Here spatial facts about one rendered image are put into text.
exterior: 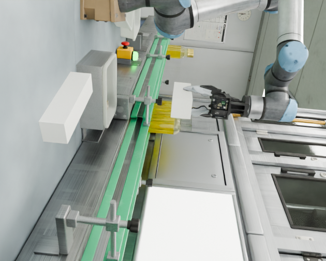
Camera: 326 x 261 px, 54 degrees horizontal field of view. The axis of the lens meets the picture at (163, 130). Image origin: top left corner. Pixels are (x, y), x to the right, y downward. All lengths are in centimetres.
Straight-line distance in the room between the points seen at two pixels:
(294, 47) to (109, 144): 65
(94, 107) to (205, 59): 643
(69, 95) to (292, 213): 92
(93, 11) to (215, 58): 645
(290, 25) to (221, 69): 647
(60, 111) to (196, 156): 77
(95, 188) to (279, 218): 69
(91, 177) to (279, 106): 61
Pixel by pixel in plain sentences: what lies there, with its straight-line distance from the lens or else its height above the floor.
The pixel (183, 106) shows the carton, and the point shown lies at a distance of 95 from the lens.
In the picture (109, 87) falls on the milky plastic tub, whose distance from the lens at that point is 119.
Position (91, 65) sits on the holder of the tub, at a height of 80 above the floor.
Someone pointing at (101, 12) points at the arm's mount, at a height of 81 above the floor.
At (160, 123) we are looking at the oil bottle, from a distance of 135.
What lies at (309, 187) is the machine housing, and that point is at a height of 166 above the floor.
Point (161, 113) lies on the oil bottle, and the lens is 141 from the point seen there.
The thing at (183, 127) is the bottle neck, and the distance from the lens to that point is 137.
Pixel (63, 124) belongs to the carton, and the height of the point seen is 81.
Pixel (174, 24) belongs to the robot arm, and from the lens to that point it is 119.
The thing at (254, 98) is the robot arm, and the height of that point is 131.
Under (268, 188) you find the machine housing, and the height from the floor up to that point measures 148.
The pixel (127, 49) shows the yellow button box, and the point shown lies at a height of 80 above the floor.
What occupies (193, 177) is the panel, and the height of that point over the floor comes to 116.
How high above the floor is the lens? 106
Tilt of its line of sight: 2 degrees down
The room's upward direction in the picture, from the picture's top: 96 degrees clockwise
